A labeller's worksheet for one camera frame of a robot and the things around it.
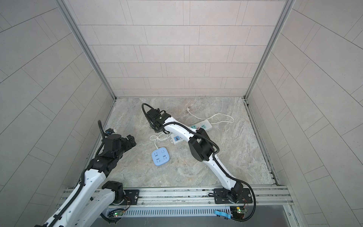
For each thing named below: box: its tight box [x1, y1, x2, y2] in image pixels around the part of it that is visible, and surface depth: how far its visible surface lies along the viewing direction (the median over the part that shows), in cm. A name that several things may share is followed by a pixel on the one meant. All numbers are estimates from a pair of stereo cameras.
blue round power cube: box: [151, 147, 170, 166], surface depth 84 cm
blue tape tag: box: [214, 209, 232, 219], surface depth 66 cm
